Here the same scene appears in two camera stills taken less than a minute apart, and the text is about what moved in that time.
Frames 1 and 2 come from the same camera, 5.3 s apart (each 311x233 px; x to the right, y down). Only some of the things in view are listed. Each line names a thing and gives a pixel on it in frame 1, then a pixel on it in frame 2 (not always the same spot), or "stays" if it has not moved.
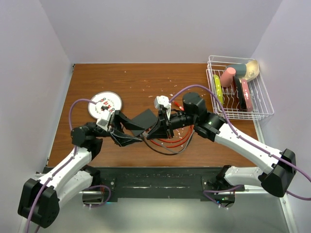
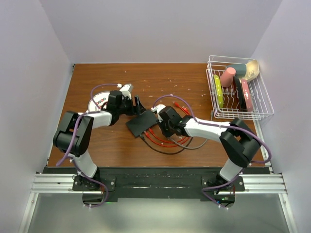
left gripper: x=114 y=125 -> x=138 y=108
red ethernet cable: x=182 y=108 stays
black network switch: x=146 y=120 stays
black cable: x=164 y=153 stays
